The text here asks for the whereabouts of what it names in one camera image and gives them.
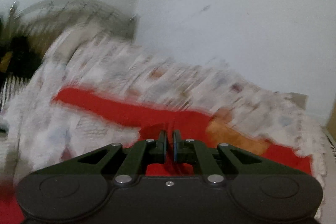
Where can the patterned white quilt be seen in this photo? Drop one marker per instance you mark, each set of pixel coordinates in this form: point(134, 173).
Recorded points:
point(62, 167)

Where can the metal bed headboard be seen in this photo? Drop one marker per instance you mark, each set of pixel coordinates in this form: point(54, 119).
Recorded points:
point(44, 21)

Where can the red long-sleeve shirt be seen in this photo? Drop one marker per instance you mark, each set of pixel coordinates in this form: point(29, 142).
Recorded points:
point(149, 119)

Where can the beige patterned pillow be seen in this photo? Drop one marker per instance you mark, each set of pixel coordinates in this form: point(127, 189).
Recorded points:
point(66, 44)

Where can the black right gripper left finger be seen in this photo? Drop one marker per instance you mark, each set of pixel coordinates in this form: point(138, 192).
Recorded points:
point(142, 154)

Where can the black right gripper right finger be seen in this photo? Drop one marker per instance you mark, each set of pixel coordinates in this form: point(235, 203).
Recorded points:
point(195, 153)

